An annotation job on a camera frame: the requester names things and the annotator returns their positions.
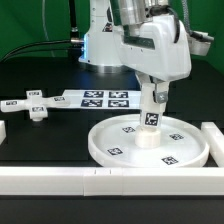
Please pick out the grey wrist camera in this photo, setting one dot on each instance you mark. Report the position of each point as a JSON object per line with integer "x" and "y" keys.
{"x": 199, "y": 42}

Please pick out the white cross-shaped table base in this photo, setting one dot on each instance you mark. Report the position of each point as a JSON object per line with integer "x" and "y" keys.
{"x": 35, "y": 103}

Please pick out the white right fence bar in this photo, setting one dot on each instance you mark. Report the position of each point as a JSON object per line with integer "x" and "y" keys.
{"x": 215, "y": 139}

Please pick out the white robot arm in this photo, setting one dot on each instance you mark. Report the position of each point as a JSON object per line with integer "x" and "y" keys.
{"x": 99, "y": 50}

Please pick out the white left fence bar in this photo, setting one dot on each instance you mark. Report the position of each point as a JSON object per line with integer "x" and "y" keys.
{"x": 2, "y": 131}

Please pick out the white front fence bar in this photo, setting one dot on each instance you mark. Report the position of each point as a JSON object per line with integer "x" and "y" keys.
{"x": 110, "y": 181}

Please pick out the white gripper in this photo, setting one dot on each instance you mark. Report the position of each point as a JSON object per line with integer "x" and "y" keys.
{"x": 150, "y": 48}

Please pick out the white fence bar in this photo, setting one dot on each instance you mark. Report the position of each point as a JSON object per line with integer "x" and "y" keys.
{"x": 110, "y": 181}
{"x": 215, "y": 139}
{"x": 2, "y": 131}

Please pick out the white round table top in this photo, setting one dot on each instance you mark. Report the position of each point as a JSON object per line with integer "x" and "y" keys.
{"x": 111, "y": 143}

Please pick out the white marker sheet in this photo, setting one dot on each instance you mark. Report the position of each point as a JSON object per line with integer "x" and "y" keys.
{"x": 103, "y": 99}

